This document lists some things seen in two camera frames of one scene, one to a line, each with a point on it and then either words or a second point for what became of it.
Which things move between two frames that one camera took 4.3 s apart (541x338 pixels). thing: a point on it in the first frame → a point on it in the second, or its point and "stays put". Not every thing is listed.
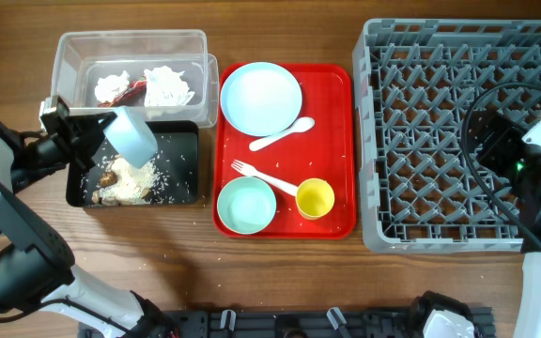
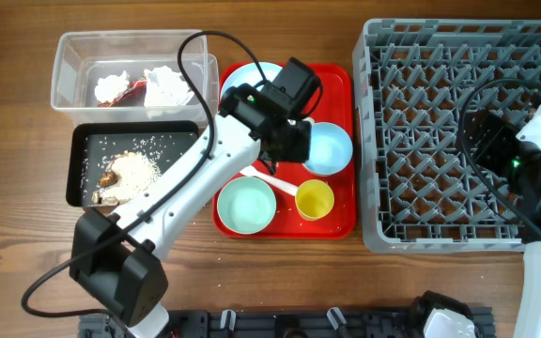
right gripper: [492, 128] stays put
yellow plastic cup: [315, 198] stays put
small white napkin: [107, 86] stays put
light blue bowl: [131, 136] → [331, 148]
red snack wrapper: [132, 96] stays put
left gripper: [82, 136] → [301, 153]
